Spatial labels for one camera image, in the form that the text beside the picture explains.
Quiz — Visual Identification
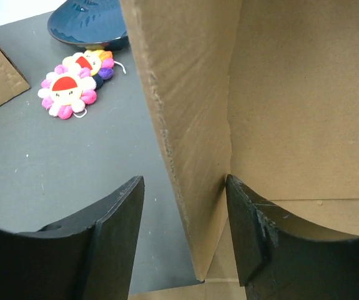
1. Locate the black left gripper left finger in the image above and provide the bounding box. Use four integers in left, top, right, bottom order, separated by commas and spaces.
0, 176, 144, 299

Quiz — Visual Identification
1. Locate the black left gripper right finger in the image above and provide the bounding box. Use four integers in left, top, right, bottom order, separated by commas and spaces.
226, 175, 359, 299

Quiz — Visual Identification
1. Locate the rainbow flower plush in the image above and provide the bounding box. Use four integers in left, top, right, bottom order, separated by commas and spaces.
62, 49, 127, 89

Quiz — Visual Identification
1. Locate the dark blue ceramic bowl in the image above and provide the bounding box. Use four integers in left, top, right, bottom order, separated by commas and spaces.
47, 0, 129, 51

